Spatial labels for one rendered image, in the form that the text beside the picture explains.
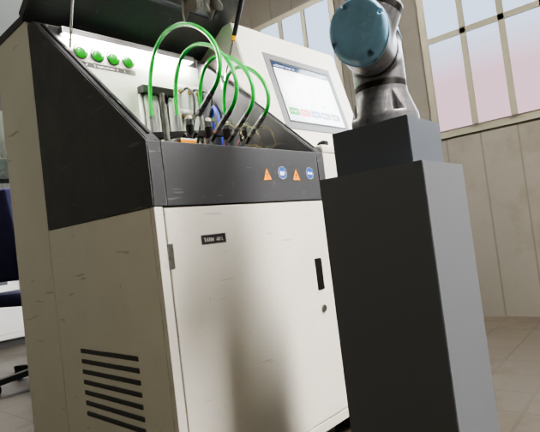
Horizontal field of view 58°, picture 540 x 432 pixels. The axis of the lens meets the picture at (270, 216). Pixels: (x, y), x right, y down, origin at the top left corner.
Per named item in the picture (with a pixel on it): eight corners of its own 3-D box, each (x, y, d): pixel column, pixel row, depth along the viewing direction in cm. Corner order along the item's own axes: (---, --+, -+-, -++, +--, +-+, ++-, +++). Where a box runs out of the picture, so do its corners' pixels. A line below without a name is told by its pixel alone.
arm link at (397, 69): (411, 86, 114) (403, 29, 114) (402, 70, 101) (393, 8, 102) (360, 97, 119) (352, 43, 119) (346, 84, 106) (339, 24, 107)
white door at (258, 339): (197, 501, 111) (164, 207, 114) (191, 499, 113) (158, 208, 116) (351, 405, 159) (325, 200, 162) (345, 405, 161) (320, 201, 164)
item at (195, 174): (168, 206, 116) (160, 140, 116) (157, 208, 119) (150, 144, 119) (321, 199, 162) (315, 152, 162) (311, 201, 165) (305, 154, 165)
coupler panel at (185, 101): (187, 152, 187) (177, 73, 188) (182, 153, 189) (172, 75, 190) (213, 153, 196) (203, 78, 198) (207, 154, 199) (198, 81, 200)
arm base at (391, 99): (430, 123, 111) (424, 81, 112) (403, 116, 100) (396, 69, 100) (371, 138, 121) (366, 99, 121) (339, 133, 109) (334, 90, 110)
